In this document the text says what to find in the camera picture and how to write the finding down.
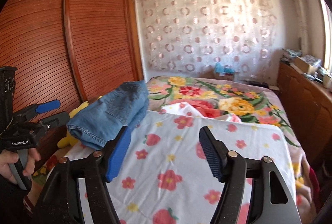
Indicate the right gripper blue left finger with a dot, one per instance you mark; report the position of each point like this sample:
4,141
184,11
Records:
114,153

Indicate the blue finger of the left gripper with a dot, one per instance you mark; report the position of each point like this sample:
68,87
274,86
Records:
48,106

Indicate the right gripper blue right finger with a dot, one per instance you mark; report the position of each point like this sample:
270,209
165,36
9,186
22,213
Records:
215,152

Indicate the left forearm black sleeve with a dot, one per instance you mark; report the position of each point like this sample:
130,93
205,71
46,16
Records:
12,206

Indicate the person's left hand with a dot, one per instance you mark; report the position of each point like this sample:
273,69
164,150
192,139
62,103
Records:
8,157

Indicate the yellow plush toy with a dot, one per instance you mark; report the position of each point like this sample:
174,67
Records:
73,130

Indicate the white floral bed sheet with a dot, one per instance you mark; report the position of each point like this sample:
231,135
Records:
165,177

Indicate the pink floral blanket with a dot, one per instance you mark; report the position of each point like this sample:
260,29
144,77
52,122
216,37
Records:
224,101

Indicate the brown louvered wardrobe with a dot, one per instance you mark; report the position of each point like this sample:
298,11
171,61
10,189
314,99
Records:
70,50

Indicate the blue item behind bed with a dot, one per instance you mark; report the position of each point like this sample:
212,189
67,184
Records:
223,70

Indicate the wooden side cabinet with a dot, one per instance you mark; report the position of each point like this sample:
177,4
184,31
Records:
308,108

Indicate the red blanket edge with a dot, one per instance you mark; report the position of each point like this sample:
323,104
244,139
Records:
315,188

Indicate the circle patterned sheer curtain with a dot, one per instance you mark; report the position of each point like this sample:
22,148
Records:
191,36

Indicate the cardboard box on cabinet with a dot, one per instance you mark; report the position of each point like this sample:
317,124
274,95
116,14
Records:
305,67

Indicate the wooden window frame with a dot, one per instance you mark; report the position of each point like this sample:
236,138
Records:
328,34

